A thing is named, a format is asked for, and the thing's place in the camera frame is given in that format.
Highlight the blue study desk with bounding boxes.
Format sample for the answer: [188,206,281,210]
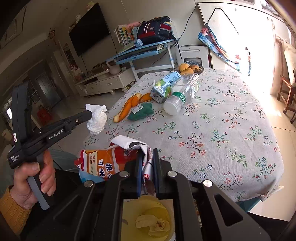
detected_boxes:
[106,38,180,80]

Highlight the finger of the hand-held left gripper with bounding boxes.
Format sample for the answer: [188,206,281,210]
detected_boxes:
[65,110,93,131]

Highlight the dark woven fruit basket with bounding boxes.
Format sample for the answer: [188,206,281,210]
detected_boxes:
[171,65,205,76]

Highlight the dark blue backpack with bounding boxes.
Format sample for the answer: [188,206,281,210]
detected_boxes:
[136,16,174,46]

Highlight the crumpled yellow paper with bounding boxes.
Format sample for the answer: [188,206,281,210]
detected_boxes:
[135,214,172,237]

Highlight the white ceramic vase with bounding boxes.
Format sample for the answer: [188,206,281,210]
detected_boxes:
[106,60,121,75]

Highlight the red plastic stool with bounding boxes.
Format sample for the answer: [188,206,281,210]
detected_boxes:
[37,104,53,126]

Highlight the white floor appliance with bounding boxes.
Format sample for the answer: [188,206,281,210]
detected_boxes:
[179,44,210,69]

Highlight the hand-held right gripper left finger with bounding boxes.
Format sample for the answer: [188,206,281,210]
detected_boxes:
[28,149,145,241]

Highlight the row of books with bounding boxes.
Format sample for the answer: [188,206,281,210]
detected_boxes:
[113,24,139,46]

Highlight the long orange peel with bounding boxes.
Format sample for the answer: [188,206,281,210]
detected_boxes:
[113,92,142,122]

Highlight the person's left hand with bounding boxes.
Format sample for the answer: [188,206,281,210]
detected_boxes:
[10,150,56,210]

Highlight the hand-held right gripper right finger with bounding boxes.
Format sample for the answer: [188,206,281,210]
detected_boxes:
[151,148,271,241]

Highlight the black flat television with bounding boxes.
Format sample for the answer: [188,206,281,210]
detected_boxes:
[69,2,111,57]

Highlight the light blue milk carton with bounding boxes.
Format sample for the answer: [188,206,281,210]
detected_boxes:
[150,71,184,104]

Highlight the colourful printed poster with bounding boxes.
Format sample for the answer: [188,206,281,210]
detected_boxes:
[198,24,242,67]

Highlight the short orange peel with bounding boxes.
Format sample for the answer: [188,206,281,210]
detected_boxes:
[138,92,153,103]

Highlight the person's left forearm yellow sleeve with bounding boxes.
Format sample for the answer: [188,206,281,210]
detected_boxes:
[0,185,32,235]

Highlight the white television cabinet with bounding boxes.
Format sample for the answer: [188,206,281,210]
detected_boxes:
[74,68,136,97]

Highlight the clear plastic water bottle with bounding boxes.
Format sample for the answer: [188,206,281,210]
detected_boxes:
[163,74,201,116]

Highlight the orange snack bag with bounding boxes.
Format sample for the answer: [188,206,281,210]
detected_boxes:
[74,135,155,195]

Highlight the white bin with yellow liner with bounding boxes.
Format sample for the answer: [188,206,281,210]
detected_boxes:
[121,196,176,241]

